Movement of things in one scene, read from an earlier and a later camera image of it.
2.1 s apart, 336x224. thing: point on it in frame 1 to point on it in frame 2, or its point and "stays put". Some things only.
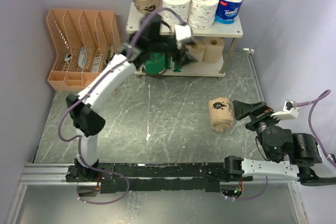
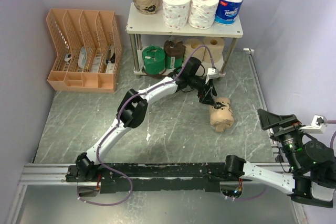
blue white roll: x=230 y=2 stays put
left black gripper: x=187 y=60 to x=208 y=99
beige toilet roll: x=213 y=50 stays put
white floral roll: x=203 y=9 stays put
